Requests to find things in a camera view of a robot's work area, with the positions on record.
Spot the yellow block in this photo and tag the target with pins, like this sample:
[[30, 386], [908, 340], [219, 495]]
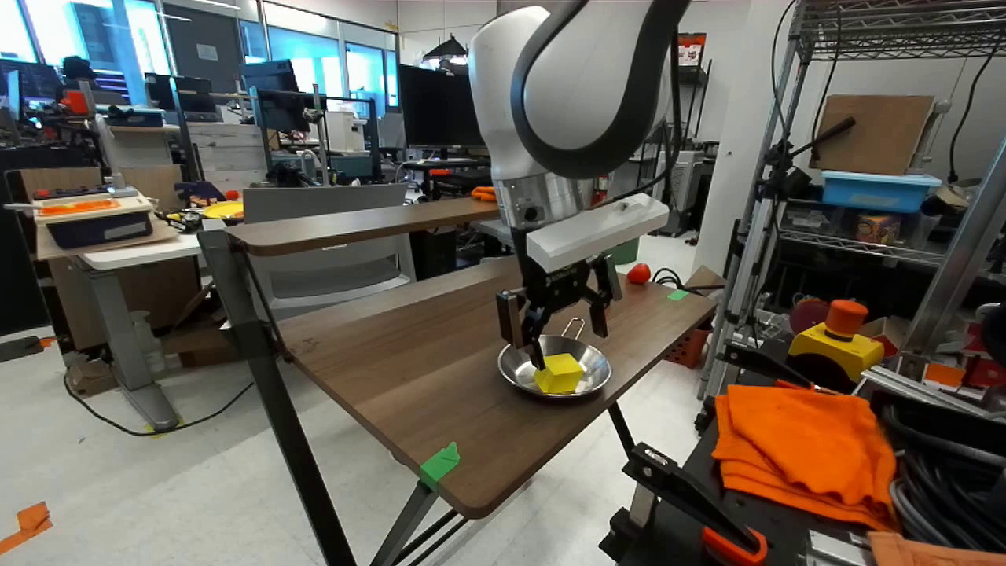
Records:
[[560, 376]]

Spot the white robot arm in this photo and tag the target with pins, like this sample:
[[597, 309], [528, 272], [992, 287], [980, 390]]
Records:
[[564, 99]]

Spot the red ball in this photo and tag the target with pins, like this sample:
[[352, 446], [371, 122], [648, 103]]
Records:
[[641, 274]]

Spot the orange cloth on shelf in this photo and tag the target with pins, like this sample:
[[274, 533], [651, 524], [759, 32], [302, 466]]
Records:
[[489, 195]]

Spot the orange clamp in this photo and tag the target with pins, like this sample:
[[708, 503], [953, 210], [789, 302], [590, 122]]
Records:
[[659, 478]]

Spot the black computer monitor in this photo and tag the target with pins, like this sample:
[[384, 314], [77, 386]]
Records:
[[439, 108]]

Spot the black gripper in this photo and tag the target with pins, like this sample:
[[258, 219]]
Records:
[[521, 314]]

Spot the green tape marker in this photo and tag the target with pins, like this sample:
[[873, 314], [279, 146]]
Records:
[[441, 462], [679, 298]]

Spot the yellow emergency stop button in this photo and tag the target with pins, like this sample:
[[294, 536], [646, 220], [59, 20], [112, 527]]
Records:
[[841, 339]]

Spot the silver metal pan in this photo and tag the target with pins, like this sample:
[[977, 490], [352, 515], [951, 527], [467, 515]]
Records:
[[517, 367]]

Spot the blue plastic bin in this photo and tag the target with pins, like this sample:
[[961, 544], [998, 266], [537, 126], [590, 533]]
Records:
[[880, 192]]

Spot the orange folded cloth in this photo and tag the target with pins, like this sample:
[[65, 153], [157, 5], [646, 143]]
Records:
[[808, 452]]

